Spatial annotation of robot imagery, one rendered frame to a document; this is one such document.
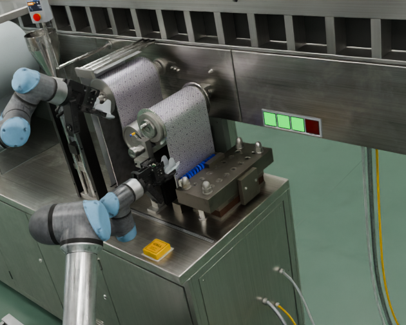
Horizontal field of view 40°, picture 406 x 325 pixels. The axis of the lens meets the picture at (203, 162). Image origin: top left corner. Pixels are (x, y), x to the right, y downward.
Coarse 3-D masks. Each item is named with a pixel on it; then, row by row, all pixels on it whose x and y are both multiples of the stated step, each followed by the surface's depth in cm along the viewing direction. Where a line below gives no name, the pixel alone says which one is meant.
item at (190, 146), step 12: (204, 120) 215; (180, 132) 207; (192, 132) 211; (204, 132) 217; (168, 144) 203; (180, 144) 208; (192, 144) 213; (204, 144) 218; (180, 156) 209; (192, 156) 214; (204, 156) 220; (180, 168) 211; (192, 168) 216
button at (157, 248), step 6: (156, 240) 198; (150, 246) 195; (156, 246) 194; (162, 246) 194; (168, 246) 194; (144, 252) 195; (150, 252) 192; (156, 252) 191; (162, 252) 192; (156, 258) 191
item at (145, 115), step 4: (140, 116) 203; (144, 116) 201; (148, 116) 199; (152, 116) 199; (140, 120) 204; (152, 120) 199; (156, 120) 198; (156, 124) 199; (160, 128) 199; (160, 132) 199; (144, 136) 207; (156, 136) 202; (160, 136) 201; (152, 140) 205; (156, 140) 203
